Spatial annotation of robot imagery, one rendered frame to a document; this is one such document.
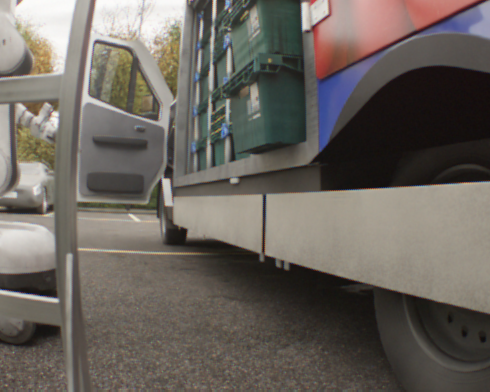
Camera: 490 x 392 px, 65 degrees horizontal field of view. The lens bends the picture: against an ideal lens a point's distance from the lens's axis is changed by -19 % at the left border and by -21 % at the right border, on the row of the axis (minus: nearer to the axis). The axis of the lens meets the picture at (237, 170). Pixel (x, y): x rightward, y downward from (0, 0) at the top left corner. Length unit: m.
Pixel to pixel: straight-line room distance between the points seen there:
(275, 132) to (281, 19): 0.36
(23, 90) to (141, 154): 4.21
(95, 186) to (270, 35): 3.30
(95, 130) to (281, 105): 3.35
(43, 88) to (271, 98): 0.90
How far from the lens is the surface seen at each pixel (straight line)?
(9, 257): 1.33
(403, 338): 1.07
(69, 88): 0.48
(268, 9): 1.40
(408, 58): 0.86
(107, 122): 4.57
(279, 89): 1.32
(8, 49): 1.58
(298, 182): 1.36
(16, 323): 1.38
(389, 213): 0.91
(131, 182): 4.58
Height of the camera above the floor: 0.48
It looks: 4 degrees up
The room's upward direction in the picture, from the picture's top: 1 degrees clockwise
